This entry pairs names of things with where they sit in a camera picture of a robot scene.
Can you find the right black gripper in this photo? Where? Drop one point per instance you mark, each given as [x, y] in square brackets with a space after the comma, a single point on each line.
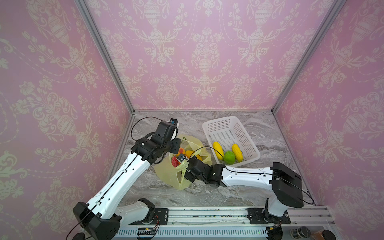
[190, 165]

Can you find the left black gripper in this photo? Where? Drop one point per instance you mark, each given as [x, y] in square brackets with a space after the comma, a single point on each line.
[177, 141]

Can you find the yellow toy starfruit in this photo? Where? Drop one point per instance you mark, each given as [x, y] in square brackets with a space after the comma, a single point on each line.
[192, 154]
[238, 153]

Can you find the magenta toy fruit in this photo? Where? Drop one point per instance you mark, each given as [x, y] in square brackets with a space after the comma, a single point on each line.
[175, 162]

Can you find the yellow plastic bag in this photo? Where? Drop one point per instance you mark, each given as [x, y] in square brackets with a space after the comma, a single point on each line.
[172, 172]

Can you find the yellow green toy mango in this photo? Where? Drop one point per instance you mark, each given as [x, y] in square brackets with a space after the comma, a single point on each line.
[218, 151]

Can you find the green toy fruit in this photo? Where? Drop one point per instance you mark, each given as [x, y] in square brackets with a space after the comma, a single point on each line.
[229, 158]

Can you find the white plastic basket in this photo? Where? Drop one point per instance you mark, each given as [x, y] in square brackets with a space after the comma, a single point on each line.
[228, 131]

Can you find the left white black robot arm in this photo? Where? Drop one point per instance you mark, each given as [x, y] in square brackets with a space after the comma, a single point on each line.
[101, 216]

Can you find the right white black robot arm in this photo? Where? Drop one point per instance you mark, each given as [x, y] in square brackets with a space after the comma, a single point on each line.
[284, 184]

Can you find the yellow red toy peach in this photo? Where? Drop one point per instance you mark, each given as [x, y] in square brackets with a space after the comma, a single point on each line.
[181, 151]

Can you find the round metal tin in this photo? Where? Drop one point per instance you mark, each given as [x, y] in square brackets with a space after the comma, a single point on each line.
[300, 233]

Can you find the black round knob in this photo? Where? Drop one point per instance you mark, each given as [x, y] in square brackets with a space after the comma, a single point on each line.
[328, 235]

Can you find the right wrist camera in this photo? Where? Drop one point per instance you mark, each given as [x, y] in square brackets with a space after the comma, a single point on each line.
[182, 158]

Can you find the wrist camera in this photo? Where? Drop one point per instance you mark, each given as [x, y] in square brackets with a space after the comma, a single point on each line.
[175, 123]
[182, 158]

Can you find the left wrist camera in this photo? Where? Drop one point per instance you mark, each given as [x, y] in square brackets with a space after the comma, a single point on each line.
[175, 123]

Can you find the aluminium rail base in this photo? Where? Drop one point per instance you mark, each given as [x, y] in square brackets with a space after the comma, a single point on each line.
[227, 223]

